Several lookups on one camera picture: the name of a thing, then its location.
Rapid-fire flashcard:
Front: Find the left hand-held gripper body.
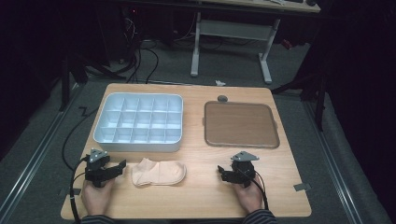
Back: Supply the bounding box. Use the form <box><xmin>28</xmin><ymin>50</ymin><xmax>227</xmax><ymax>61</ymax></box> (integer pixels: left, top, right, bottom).
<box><xmin>83</xmin><ymin>148</ymin><xmax>112</xmax><ymax>189</ymax></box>

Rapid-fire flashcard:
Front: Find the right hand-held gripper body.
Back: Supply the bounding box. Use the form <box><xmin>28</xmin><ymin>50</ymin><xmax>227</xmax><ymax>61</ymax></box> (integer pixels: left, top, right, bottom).
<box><xmin>229</xmin><ymin>150</ymin><xmax>260</xmax><ymax>189</ymax></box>

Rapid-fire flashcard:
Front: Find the peach sock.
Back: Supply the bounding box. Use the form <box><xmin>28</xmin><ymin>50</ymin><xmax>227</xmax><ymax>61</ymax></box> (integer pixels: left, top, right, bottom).
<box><xmin>130</xmin><ymin>157</ymin><xmax>188</xmax><ymax>188</ymax></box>

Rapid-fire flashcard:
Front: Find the person's right hand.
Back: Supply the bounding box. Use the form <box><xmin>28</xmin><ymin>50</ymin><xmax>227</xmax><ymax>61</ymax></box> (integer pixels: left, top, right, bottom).
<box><xmin>233</xmin><ymin>175</ymin><xmax>264</xmax><ymax>215</ymax></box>

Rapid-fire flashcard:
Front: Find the person's left hand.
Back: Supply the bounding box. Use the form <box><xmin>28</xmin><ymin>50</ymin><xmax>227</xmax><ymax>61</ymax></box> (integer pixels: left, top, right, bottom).
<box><xmin>80</xmin><ymin>177</ymin><xmax>116</xmax><ymax>217</ymax></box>

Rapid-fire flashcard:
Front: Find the grey tape strip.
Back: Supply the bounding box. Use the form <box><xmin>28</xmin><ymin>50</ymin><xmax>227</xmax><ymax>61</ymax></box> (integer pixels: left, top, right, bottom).
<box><xmin>292</xmin><ymin>182</ymin><xmax>313</xmax><ymax>192</ymax></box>
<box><xmin>58</xmin><ymin>187</ymin><xmax>82</xmax><ymax>197</ymax></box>

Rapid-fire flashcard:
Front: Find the brown tray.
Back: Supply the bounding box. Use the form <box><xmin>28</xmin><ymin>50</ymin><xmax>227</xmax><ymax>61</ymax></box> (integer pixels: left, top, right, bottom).
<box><xmin>203</xmin><ymin>100</ymin><xmax>281</xmax><ymax>149</ymax></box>

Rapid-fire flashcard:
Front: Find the white compartment organizer box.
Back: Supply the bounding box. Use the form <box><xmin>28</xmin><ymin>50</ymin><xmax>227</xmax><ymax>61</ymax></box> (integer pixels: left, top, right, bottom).
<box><xmin>92</xmin><ymin>91</ymin><xmax>185</xmax><ymax>153</ymax></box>

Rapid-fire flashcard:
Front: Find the black stand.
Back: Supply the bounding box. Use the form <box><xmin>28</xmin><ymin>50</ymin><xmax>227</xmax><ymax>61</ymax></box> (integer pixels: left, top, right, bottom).
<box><xmin>58</xmin><ymin>52</ymin><xmax>127</xmax><ymax>113</ymax></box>
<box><xmin>270</xmin><ymin>60</ymin><xmax>330</xmax><ymax>133</ymax></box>

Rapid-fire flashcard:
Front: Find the white-legged desk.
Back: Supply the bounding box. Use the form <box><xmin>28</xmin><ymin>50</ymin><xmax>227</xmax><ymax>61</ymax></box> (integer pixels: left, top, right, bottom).
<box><xmin>189</xmin><ymin>0</ymin><xmax>321</xmax><ymax>86</ymax></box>

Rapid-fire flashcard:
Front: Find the right hand-held gripper black cable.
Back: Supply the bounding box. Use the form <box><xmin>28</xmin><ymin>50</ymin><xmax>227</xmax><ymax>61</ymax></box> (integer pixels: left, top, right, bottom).
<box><xmin>247</xmin><ymin>172</ymin><xmax>270</xmax><ymax>211</ymax></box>

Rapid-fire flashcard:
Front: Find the hand-held gripper black cable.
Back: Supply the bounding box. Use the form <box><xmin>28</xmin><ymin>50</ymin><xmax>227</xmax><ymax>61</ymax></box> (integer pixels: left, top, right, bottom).
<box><xmin>68</xmin><ymin>155</ymin><xmax>92</xmax><ymax>224</ymax></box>
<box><xmin>247</xmin><ymin>172</ymin><xmax>270</xmax><ymax>211</ymax></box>

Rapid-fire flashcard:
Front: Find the left hand-held gripper black cable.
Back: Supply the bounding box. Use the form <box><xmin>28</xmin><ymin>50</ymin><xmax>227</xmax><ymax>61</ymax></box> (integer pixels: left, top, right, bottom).
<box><xmin>68</xmin><ymin>155</ymin><xmax>92</xmax><ymax>224</ymax></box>

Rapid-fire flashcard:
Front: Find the black floor cable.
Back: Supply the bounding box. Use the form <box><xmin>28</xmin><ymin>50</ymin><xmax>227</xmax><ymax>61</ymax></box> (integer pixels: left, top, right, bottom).
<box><xmin>61</xmin><ymin>105</ymin><xmax>100</xmax><ymax>173</ymax></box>

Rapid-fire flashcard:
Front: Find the metal floor rail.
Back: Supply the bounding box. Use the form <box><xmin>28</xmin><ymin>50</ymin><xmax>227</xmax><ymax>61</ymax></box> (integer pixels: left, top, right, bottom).
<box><xmin>303</xmin><ymin>101</ymin><xmax>364</xmax><ymax>224</ymax></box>
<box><xmin>0</xmin><ymin>83</ymin><xmax>82</xmax><ymax>218</ymax></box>

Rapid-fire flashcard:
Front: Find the bundle of black cables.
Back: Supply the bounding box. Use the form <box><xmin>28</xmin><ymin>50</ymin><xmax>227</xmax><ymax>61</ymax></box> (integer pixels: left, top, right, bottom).
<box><xmin>120</xmin><ymin>17</ymin><xmax>161</xmax><ymax>85</ymax></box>

